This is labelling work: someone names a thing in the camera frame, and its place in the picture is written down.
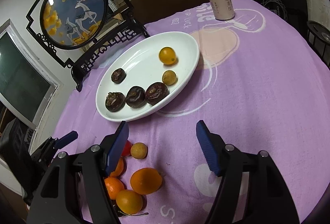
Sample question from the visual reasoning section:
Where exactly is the dark chestnut middle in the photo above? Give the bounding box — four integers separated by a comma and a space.
126, 86, 146, 108

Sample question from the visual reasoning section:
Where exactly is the purple printed tablecloth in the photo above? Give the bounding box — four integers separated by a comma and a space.
51, 0, 330, 224

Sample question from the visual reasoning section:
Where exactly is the dark chestnut right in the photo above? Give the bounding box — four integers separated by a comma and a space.
145, 82, 169, 105

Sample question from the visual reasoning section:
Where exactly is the yellow-orange citrus fruit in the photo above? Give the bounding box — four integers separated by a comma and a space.
116, 189, 143, 215

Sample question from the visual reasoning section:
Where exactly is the pale beverage can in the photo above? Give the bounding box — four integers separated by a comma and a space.
209, 0, 235, 20

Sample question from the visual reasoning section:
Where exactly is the red cherry tomato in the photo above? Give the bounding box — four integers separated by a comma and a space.
121, 140, 133, 157

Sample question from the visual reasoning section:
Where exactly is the large orange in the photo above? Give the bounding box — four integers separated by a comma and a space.
130, 167, 163, 195

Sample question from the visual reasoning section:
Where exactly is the tan longan fruit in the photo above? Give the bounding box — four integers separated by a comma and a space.
130, 142, 148, 159

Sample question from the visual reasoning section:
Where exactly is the dark chestnut top left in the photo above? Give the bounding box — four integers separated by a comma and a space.
111, 68, 126, 84

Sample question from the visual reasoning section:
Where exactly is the round deer painting screen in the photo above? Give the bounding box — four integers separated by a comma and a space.
26, 0, 149, 91

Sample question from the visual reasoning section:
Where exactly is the dark chestnut bottom left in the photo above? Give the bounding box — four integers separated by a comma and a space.
105, 92, 126, 112

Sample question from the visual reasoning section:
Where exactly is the small tan longan on plate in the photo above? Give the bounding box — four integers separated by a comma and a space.
162, 70, 177, 86

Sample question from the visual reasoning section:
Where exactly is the dark framed window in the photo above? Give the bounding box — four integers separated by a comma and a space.
1, 19, 59, 130

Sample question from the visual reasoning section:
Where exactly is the dark chestnut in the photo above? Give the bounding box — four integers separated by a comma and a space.
126, 86, 146, 108
145, 82, 169, 105
111, 68, 126, 84
105, 92, 126, 112

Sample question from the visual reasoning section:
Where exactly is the yellow-orange kumquat on plate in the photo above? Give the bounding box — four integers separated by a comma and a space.
158, 47, 177, 65

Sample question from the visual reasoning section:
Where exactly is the small mandarin orange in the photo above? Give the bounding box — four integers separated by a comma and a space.
104, 177, 125, 200

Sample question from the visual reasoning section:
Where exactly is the dark wooden chair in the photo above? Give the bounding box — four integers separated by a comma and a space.
307, 20, 330, 68

